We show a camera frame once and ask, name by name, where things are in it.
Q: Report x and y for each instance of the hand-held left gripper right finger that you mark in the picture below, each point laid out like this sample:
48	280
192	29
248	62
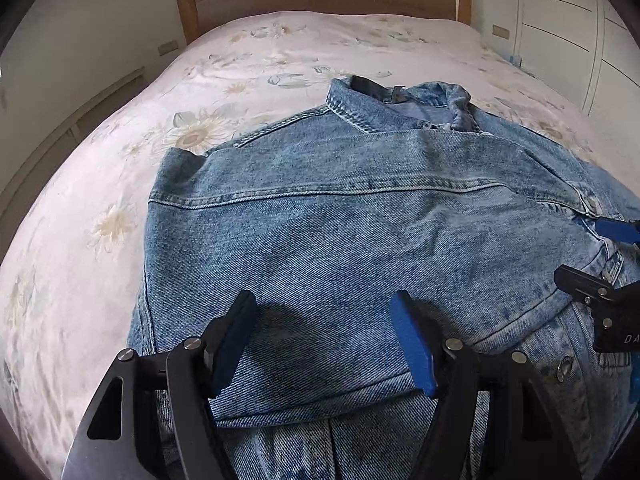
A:
412	347

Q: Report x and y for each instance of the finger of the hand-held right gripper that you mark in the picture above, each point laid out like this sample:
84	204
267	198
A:
617	231
582	285

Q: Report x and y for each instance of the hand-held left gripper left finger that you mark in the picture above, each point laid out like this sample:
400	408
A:
231	342

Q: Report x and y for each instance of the blue denim jacket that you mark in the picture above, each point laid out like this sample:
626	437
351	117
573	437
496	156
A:
350	240

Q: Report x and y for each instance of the white wardrobe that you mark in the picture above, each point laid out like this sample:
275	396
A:
560	20

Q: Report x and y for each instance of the bed with floral sheet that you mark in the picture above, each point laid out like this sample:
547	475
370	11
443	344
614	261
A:
150	90

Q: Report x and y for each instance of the beige wall socket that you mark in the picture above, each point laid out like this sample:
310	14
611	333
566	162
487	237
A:
500	32
168	47

